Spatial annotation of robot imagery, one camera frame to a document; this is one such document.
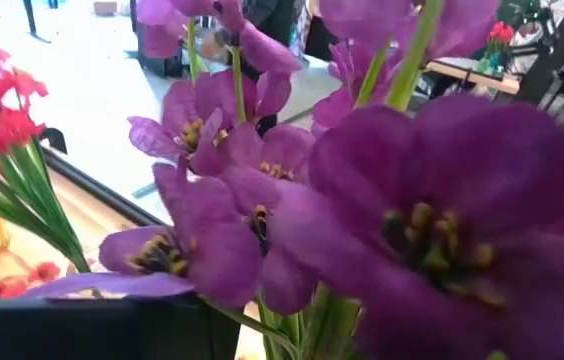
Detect wooden background table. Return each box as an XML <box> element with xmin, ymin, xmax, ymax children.
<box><xmin>426</xmin><ymin>57</ymin><xmax>522</xmax><ymax>96</ymax></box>

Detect person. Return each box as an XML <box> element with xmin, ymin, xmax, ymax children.
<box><xmin>239</xmin><ymin>0</ymin><xmax>313</xmax><ymax>136</ymax></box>

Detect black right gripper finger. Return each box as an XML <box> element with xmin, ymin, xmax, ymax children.
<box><xmin>0</xmin><ymin>297</ymin><xmax>242</xmax><ymax>360</ymax></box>

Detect black-legged background desk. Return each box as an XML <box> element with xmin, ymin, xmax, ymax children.
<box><xmin>20</xmin><ymin>0</ymin><xmax>53</xmax><ymax>45</ymax></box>

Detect purple artificial flower bunch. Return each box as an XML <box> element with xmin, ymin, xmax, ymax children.
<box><xmin>24</xmin><ymin>0</ymin><xmax>564</xmax><ymax>360</ymax></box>

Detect red flowers in teal vase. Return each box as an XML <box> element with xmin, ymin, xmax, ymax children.
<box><xmin>476</xmin><ymin>19</ymin><xmax>516</xmax><ymax>74</ymax></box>

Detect black curved bracket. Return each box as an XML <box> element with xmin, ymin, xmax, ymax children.
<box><xmin>39</xmin><ymin>127</ymin><xmax>69</xmax><ymax>155</ymax></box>

